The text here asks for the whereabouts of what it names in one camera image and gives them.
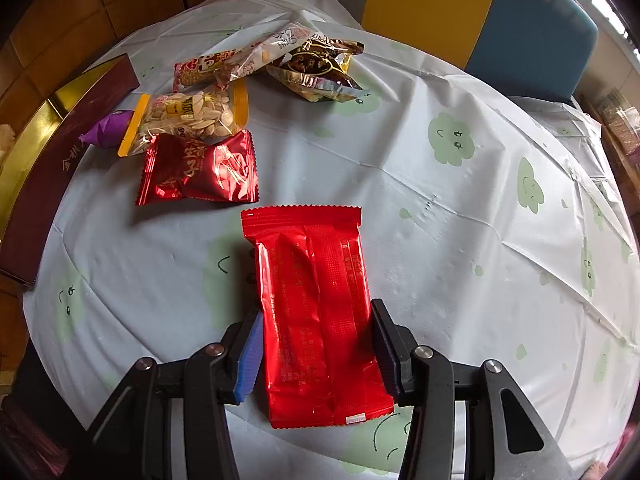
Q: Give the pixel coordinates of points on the grey yellow blue chair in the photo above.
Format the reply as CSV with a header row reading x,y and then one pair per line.
x,y
537,48

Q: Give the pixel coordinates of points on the red-end rice cracker bar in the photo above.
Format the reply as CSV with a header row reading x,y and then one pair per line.
x,y
221,68

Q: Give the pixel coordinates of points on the wooden side shelf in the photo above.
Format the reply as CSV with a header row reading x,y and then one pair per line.
x,y
620,130

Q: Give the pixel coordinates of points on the long red snack packet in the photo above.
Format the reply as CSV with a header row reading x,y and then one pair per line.
x,y
320,365

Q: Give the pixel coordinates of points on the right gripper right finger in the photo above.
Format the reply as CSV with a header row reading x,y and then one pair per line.
x,y
393,346

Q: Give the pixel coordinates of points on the white Ba Zhen packet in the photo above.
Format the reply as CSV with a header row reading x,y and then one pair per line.
x,y
279,43

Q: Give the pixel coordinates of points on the purple snack packet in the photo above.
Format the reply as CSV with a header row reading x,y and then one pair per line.
x,y
109,131

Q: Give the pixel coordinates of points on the maroon gold gift box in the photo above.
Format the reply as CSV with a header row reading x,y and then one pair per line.
x,y
35,174

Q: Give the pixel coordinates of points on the brown gold foil packet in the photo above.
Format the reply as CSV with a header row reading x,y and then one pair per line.
x,y
318,69

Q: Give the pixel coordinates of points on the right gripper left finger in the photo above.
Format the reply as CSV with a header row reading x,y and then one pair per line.
x,y
248,353

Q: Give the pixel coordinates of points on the orange-edged nut packet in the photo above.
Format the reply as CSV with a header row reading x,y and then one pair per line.
x,y
205,114

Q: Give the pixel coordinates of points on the shiny red foil packet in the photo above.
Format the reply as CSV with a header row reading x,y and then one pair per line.
x,y
188,169

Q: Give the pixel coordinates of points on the white green-cloud tablecloth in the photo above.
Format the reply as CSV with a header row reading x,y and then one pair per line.
x,y
492,228

